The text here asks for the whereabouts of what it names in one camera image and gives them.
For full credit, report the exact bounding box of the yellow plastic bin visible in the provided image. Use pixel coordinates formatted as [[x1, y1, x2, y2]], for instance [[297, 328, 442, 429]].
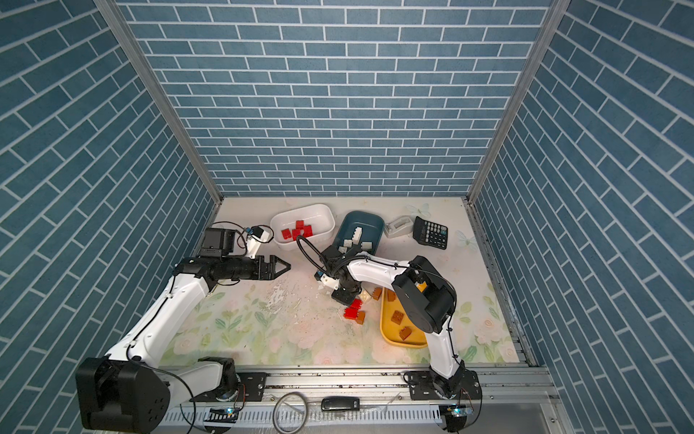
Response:
[[380, 289, 428, 349]]

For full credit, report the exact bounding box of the red lego cluster brick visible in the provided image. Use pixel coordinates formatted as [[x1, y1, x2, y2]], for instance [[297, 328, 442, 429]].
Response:
[[343, 298, 363, 320]]

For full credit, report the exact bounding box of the white plastic bin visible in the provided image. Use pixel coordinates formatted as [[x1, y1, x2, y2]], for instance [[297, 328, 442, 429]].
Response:
[[270, 204, 335, 251]]

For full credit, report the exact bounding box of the teal plastic bin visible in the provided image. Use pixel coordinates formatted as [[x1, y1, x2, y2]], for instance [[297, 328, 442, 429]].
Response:
[[333, 211, 385, 255]]

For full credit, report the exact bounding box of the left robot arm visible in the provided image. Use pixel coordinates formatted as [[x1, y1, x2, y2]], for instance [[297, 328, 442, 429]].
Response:
[[76, 255, 291, 433]]

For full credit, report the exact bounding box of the brown lego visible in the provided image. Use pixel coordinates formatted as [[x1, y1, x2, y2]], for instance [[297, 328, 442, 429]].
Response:
[[390, 310, 405, 325]]

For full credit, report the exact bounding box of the long white lego brick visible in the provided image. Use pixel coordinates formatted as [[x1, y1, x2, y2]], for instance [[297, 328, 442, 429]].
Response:
[[352, 227, 363, 243]]

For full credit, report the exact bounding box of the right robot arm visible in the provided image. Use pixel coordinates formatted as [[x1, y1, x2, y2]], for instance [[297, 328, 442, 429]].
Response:
[[316, 247, 482, 400]]

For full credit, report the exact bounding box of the grey cable loop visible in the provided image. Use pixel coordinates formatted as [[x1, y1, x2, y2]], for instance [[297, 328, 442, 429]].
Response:
[[272, 391, 309, 434]]

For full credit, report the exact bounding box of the black remote on rail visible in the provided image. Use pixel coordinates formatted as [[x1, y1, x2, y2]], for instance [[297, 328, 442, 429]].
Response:
[[321, 396, 361, 412]]

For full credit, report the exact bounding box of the black calculator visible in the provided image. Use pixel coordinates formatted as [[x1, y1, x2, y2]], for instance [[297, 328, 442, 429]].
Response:
[[412, 217, 448, 251]]

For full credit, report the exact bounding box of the brown lego brick low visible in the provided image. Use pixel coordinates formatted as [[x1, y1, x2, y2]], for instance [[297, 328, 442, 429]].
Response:
[[399, 327, 412, 341]]

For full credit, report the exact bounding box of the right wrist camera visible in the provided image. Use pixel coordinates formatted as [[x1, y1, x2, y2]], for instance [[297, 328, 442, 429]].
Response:
[[314, 271, 340, 290]]

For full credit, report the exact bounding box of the grey small box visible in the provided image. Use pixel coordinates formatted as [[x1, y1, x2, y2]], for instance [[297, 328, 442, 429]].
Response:
[[384, 215, 414, 239]]

